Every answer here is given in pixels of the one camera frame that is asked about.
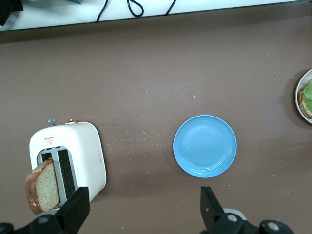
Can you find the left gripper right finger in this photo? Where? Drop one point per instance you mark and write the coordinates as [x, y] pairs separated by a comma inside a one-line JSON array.
[[209, 209]]

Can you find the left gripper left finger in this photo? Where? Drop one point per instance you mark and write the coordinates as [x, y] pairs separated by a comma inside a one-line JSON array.
[[75, 209]]

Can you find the brown bread slice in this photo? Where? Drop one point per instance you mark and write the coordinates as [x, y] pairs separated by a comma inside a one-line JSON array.
[[307, 112], [46, 185]]

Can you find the green lettuce leaf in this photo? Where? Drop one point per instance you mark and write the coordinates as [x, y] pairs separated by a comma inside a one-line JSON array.
[[309, 93]]

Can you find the blue plate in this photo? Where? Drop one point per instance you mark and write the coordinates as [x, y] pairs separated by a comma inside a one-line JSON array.
[[204, 146]]

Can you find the beige plate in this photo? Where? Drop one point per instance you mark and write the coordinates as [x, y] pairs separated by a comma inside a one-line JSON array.
[[297, 97]]

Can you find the white toaster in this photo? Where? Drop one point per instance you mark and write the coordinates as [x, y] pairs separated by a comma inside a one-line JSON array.
[[83, 151]]

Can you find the brown table cover sheet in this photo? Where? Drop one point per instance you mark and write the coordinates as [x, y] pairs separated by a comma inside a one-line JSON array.
[[146, 73]]

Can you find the small blue object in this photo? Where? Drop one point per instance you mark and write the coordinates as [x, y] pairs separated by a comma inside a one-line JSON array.
[[74, 1]]

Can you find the black cloth object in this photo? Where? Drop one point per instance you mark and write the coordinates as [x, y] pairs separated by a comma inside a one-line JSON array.
[[9, 9]]

